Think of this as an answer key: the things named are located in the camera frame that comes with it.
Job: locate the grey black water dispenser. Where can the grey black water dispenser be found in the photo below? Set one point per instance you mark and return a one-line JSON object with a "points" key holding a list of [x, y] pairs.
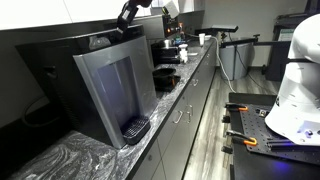
{"points": [[83, 66]]}

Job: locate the black stereo camera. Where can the black stereo camera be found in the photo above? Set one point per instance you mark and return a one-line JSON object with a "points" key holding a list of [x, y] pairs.
{"points": [[220, 29]]}

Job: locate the black metal bar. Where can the black metal bar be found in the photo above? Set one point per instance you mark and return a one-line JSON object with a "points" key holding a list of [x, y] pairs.
{"points": [[280, 143]]}

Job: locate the small black countertop appliance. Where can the small black countertop appliance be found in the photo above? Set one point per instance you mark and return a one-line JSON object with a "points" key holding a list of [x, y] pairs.
{"points": [[165, 55]]}

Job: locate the stainless black coffee brewer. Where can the stainless black coffee brewer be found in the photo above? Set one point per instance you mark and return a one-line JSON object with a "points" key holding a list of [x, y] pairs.
{"points": [[171, 25]]}

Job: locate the black robot cart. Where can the black robot cart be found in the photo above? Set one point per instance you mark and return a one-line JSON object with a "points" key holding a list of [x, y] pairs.
{"points": [[253, 170]]}

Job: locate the orange tipped black clamp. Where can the orange tipped black clamp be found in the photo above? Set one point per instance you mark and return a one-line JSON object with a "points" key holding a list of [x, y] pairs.
{"points": [[241, 137], [237, 106]]}

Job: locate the black dispenser drip tray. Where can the black dispenser drip tray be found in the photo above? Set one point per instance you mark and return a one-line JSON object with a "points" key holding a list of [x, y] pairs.
{"points": [[135, 130]]}

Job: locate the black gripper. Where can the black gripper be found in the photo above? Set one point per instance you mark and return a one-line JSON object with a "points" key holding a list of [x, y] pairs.
{"points": [[128, 13]]}

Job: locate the white plastic bottle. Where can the white plastic bottle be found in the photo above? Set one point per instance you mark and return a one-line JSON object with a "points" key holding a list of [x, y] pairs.
{"points": [[183, 53]]}

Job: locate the grey base cabinet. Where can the grey base cabinet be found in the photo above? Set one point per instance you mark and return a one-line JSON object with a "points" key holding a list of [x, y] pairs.
{"points": [[173, 150]]}

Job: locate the white paper cup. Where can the white paper cup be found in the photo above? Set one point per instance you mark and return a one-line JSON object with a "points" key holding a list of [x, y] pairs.
{"points": [[202, 39]]}

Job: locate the steel round canister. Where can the steel round canister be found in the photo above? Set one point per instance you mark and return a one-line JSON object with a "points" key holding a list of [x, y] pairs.
{"points": [[165, 43]]}

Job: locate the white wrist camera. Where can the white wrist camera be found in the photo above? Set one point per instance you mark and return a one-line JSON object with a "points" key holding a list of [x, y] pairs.
{"points": [[171, 8]]}

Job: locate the small white label block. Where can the small white label block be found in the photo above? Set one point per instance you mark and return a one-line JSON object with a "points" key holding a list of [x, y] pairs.
{"points": [[263, 112]]}

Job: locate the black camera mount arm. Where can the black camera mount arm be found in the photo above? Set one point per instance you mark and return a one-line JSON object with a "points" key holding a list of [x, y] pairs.
{"points": [[241, 41]]}

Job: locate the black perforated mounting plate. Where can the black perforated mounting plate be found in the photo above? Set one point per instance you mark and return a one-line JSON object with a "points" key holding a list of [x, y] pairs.
{"points": [[256, 133]]}

